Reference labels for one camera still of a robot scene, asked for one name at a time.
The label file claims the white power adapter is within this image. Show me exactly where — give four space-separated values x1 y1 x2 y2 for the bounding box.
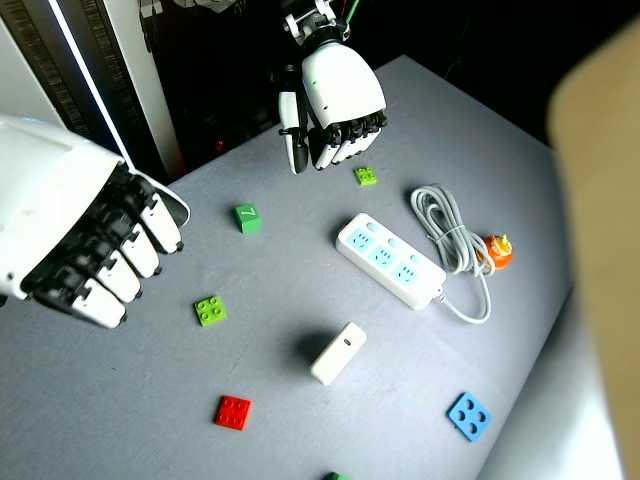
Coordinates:
309 321 369 387

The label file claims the grey power strip cable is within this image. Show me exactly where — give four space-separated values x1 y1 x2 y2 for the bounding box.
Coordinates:
409 183 494 325

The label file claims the grey table cloth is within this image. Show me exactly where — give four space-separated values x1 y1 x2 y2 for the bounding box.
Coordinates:
0 53 626 480

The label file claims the red toy brick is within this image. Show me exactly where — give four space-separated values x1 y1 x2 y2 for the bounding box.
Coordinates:
214 394 253 432

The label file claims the orange pumpkin toy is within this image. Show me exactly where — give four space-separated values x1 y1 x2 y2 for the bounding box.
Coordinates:
482 233 515 271

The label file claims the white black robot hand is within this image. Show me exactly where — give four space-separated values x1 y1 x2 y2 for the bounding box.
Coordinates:
271 42 389 175
0 114 192 330

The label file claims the white light strip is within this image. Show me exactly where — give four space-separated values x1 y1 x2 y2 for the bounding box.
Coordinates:
47 0 132 166

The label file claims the white blue power strip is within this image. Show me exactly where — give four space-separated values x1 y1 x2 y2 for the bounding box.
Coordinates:
335 212 448 311

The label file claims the beige blurred panel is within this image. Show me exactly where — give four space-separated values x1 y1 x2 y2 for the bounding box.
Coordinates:
547 14 640 480

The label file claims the green number seven cube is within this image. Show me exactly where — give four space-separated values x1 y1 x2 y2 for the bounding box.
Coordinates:
233 202 263 235

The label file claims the blue four-hole block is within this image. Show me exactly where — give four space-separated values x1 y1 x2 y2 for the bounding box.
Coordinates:
445 391 494 443

